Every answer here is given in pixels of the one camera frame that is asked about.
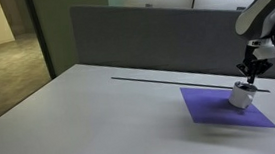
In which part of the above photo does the white cup with slider lid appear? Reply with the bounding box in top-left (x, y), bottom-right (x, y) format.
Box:
top-left (226, 79), bottom-right (260, 111)

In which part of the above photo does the green pillar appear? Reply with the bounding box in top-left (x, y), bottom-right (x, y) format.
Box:
top-left (31, 0), bottom-right (135, 80)

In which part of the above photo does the table cable slot flap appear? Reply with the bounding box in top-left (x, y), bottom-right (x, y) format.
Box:
top-left (110, 63), bottom-right (271, 107)

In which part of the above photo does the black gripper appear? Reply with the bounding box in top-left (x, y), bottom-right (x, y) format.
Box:
top-left (234, 43), bottom-right (275, 86)

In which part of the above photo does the grey desk partition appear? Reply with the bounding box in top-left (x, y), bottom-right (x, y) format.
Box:
top-left (69, 0), bottom-right (275, 100)

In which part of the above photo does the white background desk partition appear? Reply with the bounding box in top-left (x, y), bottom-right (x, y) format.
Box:
top-left (123, 0), bottom-right (257, 21)

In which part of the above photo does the purple square mat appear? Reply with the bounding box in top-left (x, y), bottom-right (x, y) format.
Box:
top-left (179, 78), bottom-right (275, 137)

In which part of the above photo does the dark door frame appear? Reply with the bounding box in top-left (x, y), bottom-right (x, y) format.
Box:
top-left (23, 0), bottom-right (57, 81)

